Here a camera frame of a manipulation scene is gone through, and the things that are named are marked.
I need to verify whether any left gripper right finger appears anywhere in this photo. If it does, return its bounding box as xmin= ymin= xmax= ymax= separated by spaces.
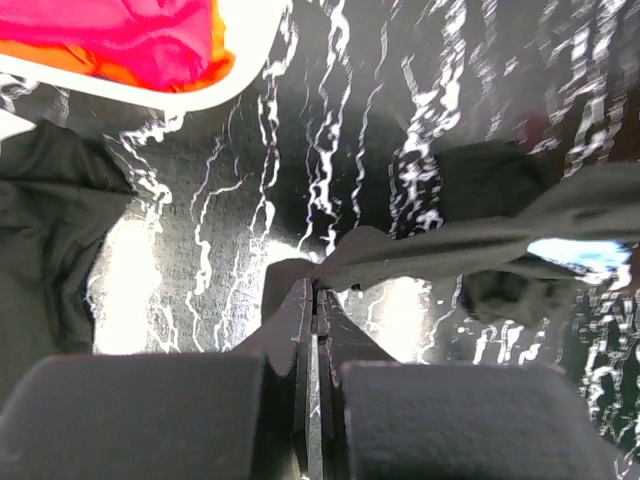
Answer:
xmin=315 ymin=292 xmax=615 ymax=479

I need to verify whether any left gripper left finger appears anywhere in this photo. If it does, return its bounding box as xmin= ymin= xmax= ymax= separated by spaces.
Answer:
xmin=1 ymin=280 xmax=314 ymax=479

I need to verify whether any black graphic t shirt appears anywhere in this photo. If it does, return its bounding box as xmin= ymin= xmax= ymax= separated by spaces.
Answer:
xmin=261 ymin=141 xmax=639 ymax=327

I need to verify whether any folded black t shirt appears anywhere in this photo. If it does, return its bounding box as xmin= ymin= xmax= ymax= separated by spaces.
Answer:
xmin=1 ymin=120 xmax=135 ymax=400

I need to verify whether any orange cloth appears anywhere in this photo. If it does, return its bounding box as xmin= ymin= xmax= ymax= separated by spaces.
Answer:
xmin=0 ymin=0 xmax=236 ymax=94

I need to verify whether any white plastic basket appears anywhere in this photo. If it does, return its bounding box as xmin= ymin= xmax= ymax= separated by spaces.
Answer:
xmin=1 ymin=0 xmax=287 ymax=112

